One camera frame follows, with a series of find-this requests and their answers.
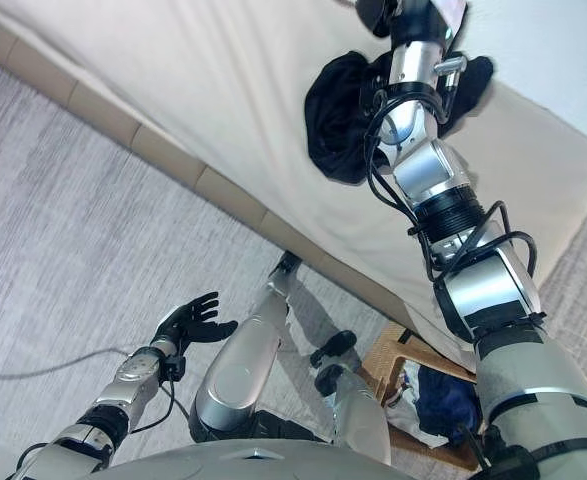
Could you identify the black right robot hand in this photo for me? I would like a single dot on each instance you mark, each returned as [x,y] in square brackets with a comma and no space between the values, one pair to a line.
[413,15]

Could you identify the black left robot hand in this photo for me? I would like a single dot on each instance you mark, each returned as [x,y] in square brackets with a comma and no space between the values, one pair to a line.
[193,325]

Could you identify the black garment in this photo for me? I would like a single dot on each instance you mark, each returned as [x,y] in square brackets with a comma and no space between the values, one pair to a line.
[333,115]

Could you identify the white garment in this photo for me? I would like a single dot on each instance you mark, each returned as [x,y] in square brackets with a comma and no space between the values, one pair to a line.
[405,400]

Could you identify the blue garment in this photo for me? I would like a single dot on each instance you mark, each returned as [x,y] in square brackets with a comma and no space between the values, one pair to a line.
[445,405]

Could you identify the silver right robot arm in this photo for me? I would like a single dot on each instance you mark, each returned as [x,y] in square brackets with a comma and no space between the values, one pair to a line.
[493,300]

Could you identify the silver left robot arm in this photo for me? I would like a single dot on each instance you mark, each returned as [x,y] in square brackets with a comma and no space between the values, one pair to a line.
[133,380]

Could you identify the tan padded bed base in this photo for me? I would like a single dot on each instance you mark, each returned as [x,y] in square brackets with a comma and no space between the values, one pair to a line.
[163,145]

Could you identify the brown wicker basket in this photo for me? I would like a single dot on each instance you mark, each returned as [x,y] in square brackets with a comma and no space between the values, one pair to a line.
[388,355]

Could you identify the beige bed cover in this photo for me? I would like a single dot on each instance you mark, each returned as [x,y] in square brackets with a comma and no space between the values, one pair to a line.
[223,100]

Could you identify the silver left robot leg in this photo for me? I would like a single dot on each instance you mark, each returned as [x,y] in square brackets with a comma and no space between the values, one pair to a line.
[238,370]

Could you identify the grey woven rug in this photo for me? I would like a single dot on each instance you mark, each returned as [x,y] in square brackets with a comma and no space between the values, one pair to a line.
[73,250]

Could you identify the grey robot torso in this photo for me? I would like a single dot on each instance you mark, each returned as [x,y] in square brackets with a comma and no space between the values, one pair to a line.
[253,462]

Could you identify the white duvet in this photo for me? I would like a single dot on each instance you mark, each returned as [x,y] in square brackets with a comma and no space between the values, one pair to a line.
[563,60]

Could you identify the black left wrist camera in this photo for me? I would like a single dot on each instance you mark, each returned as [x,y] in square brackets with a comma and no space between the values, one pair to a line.
[174,369]

